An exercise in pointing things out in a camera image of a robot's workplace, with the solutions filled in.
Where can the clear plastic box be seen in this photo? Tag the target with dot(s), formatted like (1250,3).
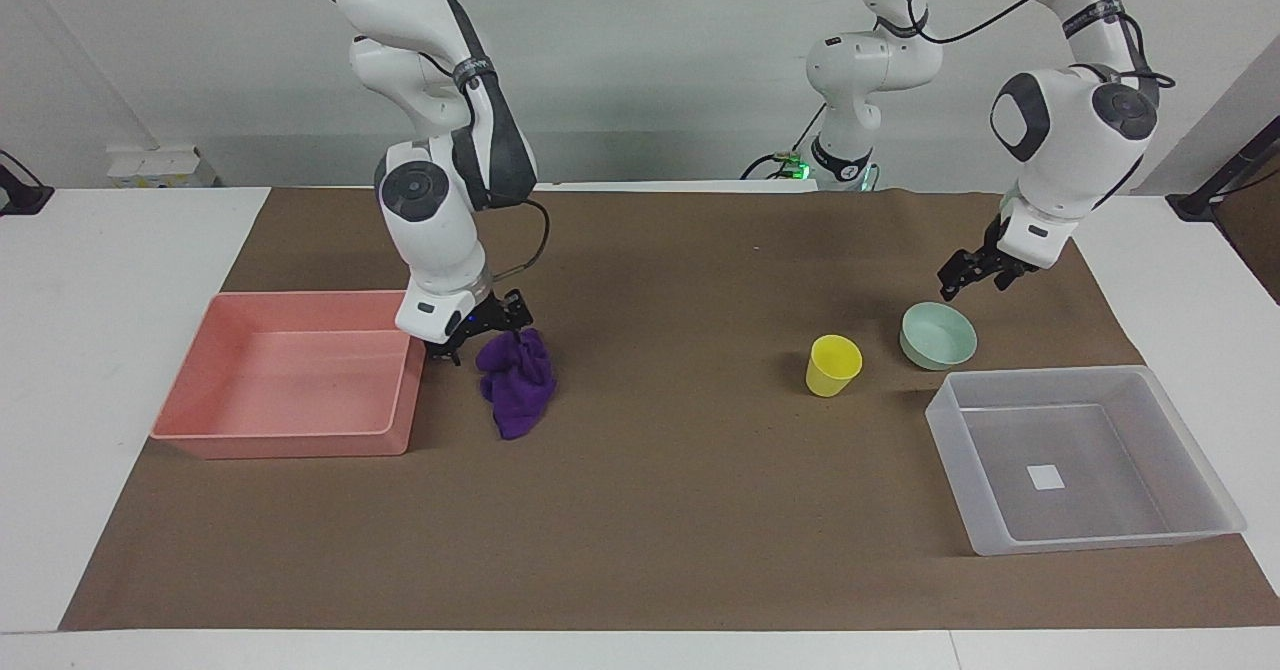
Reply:
(1080,460)

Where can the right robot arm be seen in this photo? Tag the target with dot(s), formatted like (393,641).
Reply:
(430,220)

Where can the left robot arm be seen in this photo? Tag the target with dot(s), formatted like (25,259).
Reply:
(1070,140)

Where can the white cardboard box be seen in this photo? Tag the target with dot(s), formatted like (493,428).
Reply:
(160,168)

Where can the pink plastic bin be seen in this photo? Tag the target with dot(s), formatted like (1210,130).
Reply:
(290,380)

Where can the purple cloth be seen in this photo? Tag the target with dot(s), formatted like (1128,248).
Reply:
(518,390)

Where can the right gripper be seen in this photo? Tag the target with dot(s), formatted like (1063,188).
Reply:
(478,320)

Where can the white square sticker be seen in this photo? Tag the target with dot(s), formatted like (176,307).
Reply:
(1046,477)

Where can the pale green bowl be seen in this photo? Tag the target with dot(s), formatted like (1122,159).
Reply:
(938,338)

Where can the yellow plastic cup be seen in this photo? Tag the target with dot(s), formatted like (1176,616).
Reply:
(832,365)

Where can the black stand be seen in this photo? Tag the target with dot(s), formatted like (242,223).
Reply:
(20,195)
(1225,175)

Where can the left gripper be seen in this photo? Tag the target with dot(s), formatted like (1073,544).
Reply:
(995,240)

